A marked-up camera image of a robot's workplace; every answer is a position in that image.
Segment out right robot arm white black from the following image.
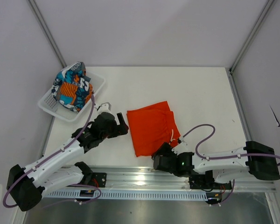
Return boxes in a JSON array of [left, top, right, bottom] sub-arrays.
[[152, 141, 280, 189]]

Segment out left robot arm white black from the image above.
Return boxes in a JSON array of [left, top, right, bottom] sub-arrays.
[[7, 112, 129, 211]]

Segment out left aluminium frame post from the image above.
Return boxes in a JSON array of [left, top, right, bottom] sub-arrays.
[[27, 0, 67, 68]]

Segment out aluminium rail beam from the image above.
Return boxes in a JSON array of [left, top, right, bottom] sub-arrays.
[[91, 166, 276, 193]]

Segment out colourful patterned shorts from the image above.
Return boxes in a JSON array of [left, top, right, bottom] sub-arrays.
[[51, 62, 93, 112]]

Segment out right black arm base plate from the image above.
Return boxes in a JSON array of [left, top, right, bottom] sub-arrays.
[[189, 175, 232, 192]]

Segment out slotted white cable duct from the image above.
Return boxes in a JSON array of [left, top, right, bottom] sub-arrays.
[[45, 189, 208, 201]]

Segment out orange shorts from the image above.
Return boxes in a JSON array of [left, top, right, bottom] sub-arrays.
[[126, 101, 181, 157]]

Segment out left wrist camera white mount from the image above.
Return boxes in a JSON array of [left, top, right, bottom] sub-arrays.
[[94, 102, 112, 114]]

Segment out white plastic basket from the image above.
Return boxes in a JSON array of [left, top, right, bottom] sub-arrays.
[[38, 67, 106, 122]]

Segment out purple cable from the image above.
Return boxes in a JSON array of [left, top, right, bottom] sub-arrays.
[[2, 93, 102, 208], [182, 123, 280, 207]]

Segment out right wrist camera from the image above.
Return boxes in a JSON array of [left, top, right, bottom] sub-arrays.
[[172, 140, 189, 155]]

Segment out left aluminium side rail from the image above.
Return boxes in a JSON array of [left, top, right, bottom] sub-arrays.
[[37, 117, 55, 159]]

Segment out right aluminium frame post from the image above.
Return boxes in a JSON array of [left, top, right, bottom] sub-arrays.
[[229, 0, 277, 75]]

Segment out aluminium side rail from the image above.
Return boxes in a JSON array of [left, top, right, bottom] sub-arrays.
[[225, 68, 253, 141], [37, 117, 55, 159]]

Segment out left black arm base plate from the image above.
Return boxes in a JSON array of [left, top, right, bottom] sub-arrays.
[[89, 172, 107, 188]]

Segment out right aluminium side rail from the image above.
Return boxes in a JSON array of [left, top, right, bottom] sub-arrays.
[[225, 68, 253, 141]]

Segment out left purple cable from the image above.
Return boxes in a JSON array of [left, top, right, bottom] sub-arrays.
[[2, 93, 102, 208]]

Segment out aluminium frame post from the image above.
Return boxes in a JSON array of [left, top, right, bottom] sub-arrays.
[[27, 0, 67, 68], [229, 0, 277, 75]]

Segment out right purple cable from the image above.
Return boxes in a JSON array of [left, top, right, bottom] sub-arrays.
[[182, 123, 280, 207]]

